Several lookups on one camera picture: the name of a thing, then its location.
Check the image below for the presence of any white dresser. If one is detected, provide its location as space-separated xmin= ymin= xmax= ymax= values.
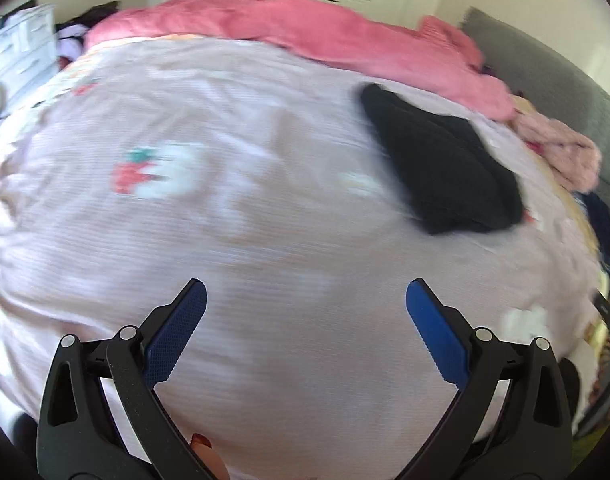
xmin=0 ymin=4 xmax=58 ymax=101

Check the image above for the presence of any lilac printed bedsheet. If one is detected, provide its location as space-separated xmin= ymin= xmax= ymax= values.
xmin=0 ymin=35 xmax=601 ymax=480

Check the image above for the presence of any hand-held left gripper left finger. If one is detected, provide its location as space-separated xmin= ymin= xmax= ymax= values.
xmin=36 ymin=278 xmax=208 ymax=480

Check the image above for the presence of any pink quilt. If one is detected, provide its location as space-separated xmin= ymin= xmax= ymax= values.
xmin=82 ymin=0 xmax=516 ymax=121

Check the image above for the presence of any dark blue garment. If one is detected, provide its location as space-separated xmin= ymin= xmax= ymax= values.
xmin=580 ymin=192 xmax=610 ymax=261

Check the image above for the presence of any pink fluffy garment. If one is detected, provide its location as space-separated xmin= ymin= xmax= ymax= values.
xmin=510 ymin=110 xmax=602 ymax=193

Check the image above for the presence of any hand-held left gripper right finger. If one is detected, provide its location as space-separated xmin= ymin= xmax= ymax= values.
xmin=405 ymin=278 xmax=572 ymax=480

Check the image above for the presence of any black sweater with orange cuffs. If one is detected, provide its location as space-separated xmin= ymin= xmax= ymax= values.
xmin=360 ymin=82 xmax=525 ymax=236

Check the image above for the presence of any person's left hand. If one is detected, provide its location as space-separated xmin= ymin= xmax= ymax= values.
xmin=190 ymin=432 xmax=231 ymax=480

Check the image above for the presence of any pile of dark clothes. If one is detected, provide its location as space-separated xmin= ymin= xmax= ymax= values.
xmin=55 ymin=2 xmax=120 ymax=61

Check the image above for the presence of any grey quilted headboard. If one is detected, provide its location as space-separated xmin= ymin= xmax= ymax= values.
xmin=460 ymin=7 xmax=610 ymax=211

